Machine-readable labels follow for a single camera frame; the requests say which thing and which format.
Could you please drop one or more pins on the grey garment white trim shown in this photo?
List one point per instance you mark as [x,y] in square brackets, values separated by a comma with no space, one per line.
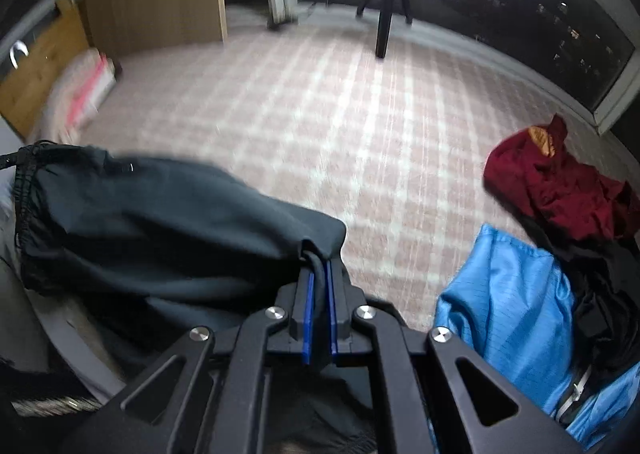
[575,394]

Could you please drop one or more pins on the pink white folded cloth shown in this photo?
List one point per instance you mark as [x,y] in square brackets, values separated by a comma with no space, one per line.
[80,93]

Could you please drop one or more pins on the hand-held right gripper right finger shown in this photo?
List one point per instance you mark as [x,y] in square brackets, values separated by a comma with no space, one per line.
[332,314]

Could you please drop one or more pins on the wooden bedside cabinet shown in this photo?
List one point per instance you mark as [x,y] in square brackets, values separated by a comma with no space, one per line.
[40,58]

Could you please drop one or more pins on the shiny blue garment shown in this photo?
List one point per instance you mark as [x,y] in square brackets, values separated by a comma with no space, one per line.
[500,309]

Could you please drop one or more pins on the dark red garment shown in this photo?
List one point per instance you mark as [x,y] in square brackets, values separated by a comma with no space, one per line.
[550,184]

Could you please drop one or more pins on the dark grey pants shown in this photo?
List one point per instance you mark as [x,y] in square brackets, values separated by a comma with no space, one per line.
[150,234]

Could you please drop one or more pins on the black garment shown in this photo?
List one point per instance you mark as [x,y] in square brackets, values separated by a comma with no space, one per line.
[600,314]

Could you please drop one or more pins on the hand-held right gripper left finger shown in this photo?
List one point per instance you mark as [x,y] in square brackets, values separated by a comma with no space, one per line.
[307,319]

